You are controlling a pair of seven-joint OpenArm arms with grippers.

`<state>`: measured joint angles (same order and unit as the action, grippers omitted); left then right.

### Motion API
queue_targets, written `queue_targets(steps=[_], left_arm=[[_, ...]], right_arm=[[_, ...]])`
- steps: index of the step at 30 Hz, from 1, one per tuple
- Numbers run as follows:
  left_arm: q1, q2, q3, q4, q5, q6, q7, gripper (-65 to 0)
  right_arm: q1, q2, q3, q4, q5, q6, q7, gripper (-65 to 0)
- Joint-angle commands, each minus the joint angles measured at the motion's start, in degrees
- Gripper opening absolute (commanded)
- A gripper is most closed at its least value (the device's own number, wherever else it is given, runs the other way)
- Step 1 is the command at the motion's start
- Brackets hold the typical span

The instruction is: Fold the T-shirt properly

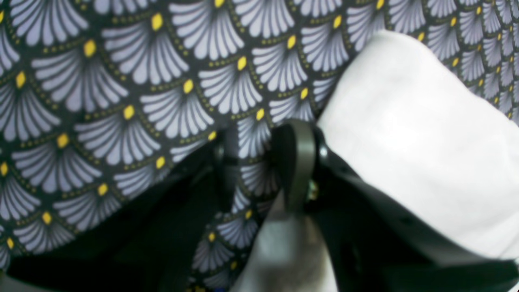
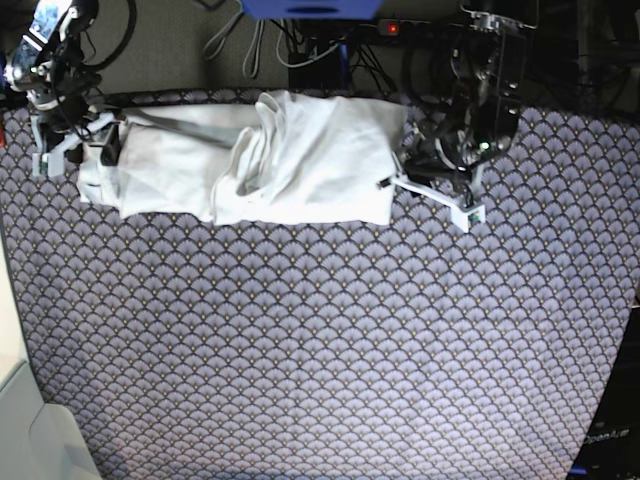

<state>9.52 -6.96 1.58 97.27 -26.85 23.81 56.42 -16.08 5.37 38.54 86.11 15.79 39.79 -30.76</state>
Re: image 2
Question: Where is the black power strip red light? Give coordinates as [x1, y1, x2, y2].
[376, 18, 464, 37]

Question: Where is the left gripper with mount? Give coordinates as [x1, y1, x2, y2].
[377, 153, 486, 233]

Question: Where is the patterned grey table cloth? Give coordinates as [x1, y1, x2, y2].
[1, 108, 639, 479]

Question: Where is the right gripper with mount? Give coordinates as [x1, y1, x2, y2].
[30, 112, 122, 178]

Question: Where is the blue box overhead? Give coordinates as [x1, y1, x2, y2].
[241, 0, 383, 20]

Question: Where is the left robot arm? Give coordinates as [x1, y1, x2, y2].
[379, 1, 539, 233]

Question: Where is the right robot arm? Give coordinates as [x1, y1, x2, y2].
[3, 1, 138, 178]

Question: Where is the white T-shirt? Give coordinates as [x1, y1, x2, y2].
[77, 91, 408, 226]

